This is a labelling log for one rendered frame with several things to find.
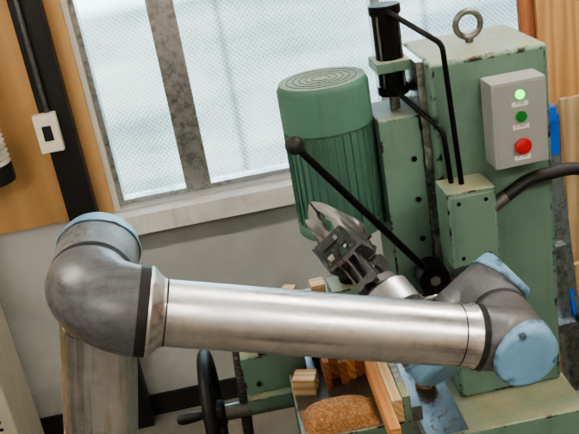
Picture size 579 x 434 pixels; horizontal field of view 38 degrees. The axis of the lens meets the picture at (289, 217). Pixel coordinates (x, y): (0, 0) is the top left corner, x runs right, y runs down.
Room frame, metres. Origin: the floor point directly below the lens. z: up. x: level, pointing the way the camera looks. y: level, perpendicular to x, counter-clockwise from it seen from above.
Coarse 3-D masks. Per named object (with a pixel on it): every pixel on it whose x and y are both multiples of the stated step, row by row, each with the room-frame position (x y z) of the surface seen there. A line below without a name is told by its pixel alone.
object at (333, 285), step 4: (388, 268) 1.60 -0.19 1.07; (336, 276) 1.60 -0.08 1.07; (328, 280) 1.59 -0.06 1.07; (332, 280) 1.59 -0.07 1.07; (336, 280) 1.58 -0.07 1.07; (328, 284) 1.57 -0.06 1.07; (332, 284) 1.57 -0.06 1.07; (336, 284) 1.56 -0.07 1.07; (340, 284) 1.56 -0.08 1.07; (344, 284) 1.56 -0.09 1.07; (348, 284) 1.55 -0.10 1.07; (352, 284) 1.55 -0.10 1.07; (328, 288) 1.56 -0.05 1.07; (332, 288) 1.55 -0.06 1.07; (336, 288) 1.55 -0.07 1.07; (340, 288) 1.54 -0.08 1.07; (344, 288) 1.54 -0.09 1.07; (348, 288) 1.54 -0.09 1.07; (352, 288) 1.54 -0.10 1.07; (328, 292) 1.57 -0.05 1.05; (332, 292) 1.54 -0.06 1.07; (336, 292) 1.54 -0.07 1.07; (340, 292) 1.54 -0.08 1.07; (344, 292) 1.54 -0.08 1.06; (348, 292) 1.54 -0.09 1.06; (352, 292) 1.54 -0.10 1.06; (356, 292) 1.54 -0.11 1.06
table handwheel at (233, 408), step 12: (204, 360) 1.55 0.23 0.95; (204, 372) 1.51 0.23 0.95; (216, 372) 1.68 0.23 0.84; (204, 384) 1.48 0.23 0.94; (216, 384) 1.67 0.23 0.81; (204, 396) 1.46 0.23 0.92; (216, 396) 1.67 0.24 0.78; (204, 408) 1.45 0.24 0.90; (216, 408) 1.54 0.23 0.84; (228, 408) 1.55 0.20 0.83; (240, 408) 1.54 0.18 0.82; (276, 408) 1.54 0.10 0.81; (204, 420) 1.44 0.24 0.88; (216, 420) 1.44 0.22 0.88; (216, 432) 1.42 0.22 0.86; (228, 432) 1.63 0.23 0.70
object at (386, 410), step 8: (368, 368) 1.44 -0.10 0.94; (376, 368) 1.43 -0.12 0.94; (368, 376) 1.44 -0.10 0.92; (376, 376) 1.40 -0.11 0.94; (376, 384) 1.38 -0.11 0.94; (376, 392) 1.35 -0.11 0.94; (384, 392) 1.35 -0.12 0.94; (376, 400) 1.37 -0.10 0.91; (384, 400) 1.32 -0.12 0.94; (384, 408) 1.30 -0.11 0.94; (392, 408) 1.29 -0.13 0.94; (384, 416) 1.28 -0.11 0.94; (392, 416) 1.27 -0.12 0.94; (384, 424) 1.29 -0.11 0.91; (392, 424) 1.25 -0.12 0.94; (392, 432) 1.23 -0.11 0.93; (400, 432) 1.23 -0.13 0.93
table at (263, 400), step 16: (320, 368) 1.53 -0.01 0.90; (320, 384) 1.47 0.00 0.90; (336, 384) 1.46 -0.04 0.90; (352, 384) 1.45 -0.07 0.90; (368, 384) 1.44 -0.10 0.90; (256, 400) 1.50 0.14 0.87; (272, 400) 1.50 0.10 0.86; (288, 400) 1.50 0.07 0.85; (304, 400) 1.42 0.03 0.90; (320, 400) 1.41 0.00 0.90; (304, 432) 1.32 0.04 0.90; (352, 432) 1.30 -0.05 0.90; (368, 432) 1.30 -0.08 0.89; (384, 432) 1.30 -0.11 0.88
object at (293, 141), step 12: (288, 144) 1.42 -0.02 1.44; (300, 144) 1.41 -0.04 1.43; (324, 168) 1.43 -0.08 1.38; (336, 180) 1.43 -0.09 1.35; (348, 192) 1.43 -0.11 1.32; (360, 204) 1.43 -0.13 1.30; (372, 216) 1.43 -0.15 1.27; (384, 228) 1.43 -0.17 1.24; (396, 240) 1.43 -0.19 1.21; (408, 252) 1.43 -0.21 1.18; (420, 264) 1.43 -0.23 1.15; (432, 264) 1.42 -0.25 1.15; (420, 276) 1.42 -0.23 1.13; (432, 276) 1.41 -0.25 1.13; (444, 276) 1.41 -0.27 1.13; (432, 288) 1.41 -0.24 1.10
